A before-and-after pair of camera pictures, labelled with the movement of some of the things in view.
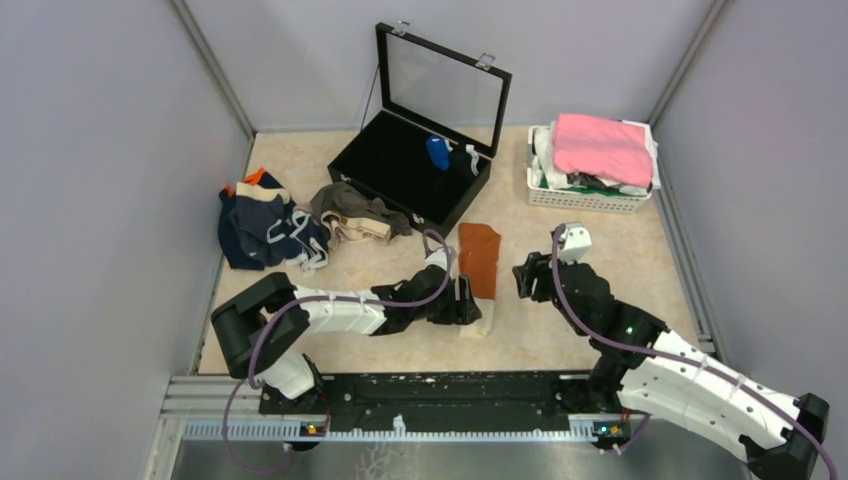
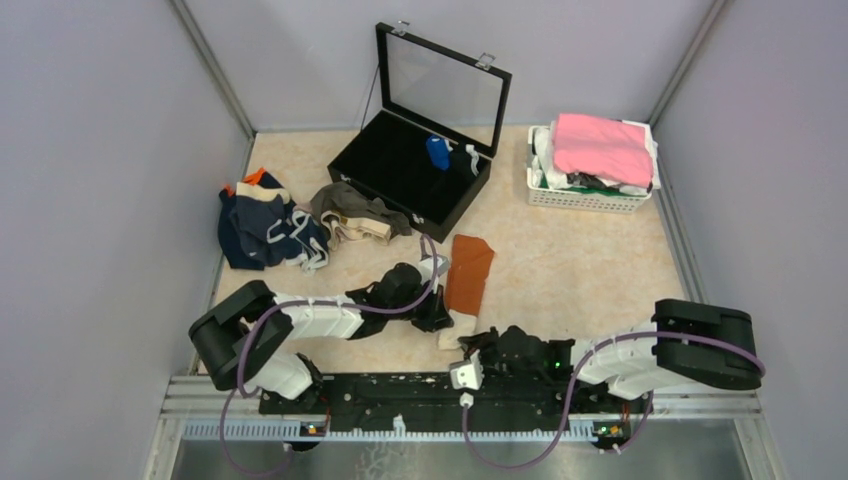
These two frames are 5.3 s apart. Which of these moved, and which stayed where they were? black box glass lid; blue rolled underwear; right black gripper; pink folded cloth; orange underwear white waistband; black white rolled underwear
Moved: orange underwear white waistband; right black gripper
Stayed: blue rolled underwear; black box glass lid; black white rolled underwear; pink folded cloth
